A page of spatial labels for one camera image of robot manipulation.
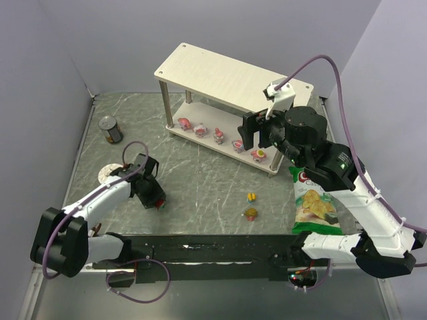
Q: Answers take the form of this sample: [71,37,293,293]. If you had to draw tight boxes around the lower purple cable loop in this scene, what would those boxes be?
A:
[105,258,171,304]

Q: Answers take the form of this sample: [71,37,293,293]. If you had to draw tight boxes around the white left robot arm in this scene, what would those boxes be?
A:
[30,153,166,277]

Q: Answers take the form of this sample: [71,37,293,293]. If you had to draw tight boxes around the red cherry toy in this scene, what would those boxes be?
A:
[155,199,165,211]

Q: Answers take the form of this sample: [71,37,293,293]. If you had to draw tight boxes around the brown snack packet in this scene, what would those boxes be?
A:
[88,223,101,237]

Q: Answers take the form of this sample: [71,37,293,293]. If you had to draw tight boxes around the pink round toy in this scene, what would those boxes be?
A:
[177,117,191,131]

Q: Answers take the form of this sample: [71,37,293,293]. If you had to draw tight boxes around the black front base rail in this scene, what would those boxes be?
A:
[93,235,356,283]

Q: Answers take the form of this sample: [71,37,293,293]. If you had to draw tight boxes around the small yellow blue toy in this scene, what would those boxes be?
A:
[247,193,257,203]

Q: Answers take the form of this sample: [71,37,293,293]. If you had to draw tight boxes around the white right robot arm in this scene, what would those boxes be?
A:
[238,107,426,279]

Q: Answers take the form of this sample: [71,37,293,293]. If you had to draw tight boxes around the green cassava chips bag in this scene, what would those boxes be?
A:
[288,167,343,235]

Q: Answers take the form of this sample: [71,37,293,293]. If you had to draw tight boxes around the olive brown pink toy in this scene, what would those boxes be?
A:
[244,208,258,221]

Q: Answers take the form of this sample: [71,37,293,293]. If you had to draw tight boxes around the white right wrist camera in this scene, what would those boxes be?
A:
[263,80,296,120]

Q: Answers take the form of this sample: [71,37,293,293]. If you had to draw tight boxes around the pink toy with green hat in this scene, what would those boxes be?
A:
[250,149,267,163]

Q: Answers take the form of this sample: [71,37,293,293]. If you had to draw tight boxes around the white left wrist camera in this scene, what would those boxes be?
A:
[133,153,149,172]

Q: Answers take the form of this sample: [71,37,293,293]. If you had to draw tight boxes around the two-tier white wooden shelf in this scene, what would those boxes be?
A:
[153,42,315,175]

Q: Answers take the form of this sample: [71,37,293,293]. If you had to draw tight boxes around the small dark metal can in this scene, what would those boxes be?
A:
[98,115,123,144]

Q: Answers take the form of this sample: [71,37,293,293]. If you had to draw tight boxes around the pink white toy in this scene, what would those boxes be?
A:
[193,123,207,138]
[213,127,225,145]

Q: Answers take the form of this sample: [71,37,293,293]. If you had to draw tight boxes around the pink toy with blue bows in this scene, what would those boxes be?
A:
[232,139,245,154]

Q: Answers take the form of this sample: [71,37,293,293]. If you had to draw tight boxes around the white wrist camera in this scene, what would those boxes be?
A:
[133,153,149,172]
[263,80,296,120]

